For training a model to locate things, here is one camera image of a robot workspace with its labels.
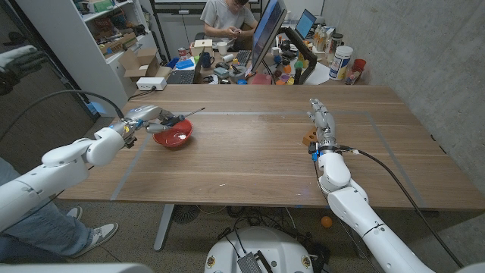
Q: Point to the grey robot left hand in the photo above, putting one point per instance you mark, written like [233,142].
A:
[146,115]

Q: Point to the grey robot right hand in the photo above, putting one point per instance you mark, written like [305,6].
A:
[325,127]

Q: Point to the blue black screwdriver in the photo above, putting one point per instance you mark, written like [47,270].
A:
[176,120]

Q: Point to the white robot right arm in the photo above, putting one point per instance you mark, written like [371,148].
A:
[348,204]

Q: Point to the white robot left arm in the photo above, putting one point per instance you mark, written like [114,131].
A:
[57,170]

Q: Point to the wooden block with holes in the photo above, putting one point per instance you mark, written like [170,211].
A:
[308,139]

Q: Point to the red bowl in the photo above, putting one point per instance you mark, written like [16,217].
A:
[174,138]

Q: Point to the small green block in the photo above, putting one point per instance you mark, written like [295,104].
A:
[196,59]

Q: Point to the white power box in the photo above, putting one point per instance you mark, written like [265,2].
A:
[151,83]

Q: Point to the open cardboard box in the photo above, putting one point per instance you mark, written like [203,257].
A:
[138,68]

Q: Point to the black open laptop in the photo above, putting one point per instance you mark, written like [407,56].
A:
[182,77]

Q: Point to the white paper sheet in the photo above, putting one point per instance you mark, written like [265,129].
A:
[318,74]

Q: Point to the clear glass with red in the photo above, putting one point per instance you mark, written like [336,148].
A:
[352,76]

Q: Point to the blue flat box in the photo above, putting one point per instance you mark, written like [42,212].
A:
[185,64]

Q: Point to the white plastic canister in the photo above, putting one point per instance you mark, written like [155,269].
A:
[340,62]

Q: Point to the red can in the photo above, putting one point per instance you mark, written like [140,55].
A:
[183,52]

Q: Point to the pink flat box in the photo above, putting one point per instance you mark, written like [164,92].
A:
[261,79]

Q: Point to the dark blue mug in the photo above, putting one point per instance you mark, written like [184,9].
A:
[206,60]

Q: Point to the dark lidded jar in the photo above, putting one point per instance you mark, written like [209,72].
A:
[336,41]

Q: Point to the light wooden box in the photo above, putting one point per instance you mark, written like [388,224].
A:
[201,48]

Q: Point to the teal grey pouch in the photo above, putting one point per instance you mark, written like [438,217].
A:
[221,72]

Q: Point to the clear plastic bottle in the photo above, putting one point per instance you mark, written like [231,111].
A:
[320,36]

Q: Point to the grey cabinet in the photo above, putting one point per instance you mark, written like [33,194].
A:
[178,30]

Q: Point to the white shelf unit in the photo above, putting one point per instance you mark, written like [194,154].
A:
[76,57]

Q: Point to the orange ball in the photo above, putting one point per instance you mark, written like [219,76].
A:
[326,221]

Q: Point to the grey tape roll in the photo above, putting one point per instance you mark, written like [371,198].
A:
[232,74]

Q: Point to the small white roll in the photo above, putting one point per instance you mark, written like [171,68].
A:
[228,58]

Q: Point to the white paper cup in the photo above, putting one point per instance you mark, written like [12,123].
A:
[222,48]

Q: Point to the open laptop blue screen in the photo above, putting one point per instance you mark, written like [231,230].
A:
[305,23]

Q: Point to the round floor fan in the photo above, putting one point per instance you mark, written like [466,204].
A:
[185,214]

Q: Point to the black keyboard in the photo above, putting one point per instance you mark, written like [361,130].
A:
[243,57]

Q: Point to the black computer monitor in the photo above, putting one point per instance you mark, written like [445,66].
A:
[267,34]

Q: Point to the seated person grey shirt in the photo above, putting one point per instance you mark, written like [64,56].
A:
[223,15]

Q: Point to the white robot torso base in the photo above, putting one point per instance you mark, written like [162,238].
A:
[273,246]

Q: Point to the standing person in jeans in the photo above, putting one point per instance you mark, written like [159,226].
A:
[45,231]

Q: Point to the whiteboard with black frame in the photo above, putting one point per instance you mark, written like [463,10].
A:
[170,1]

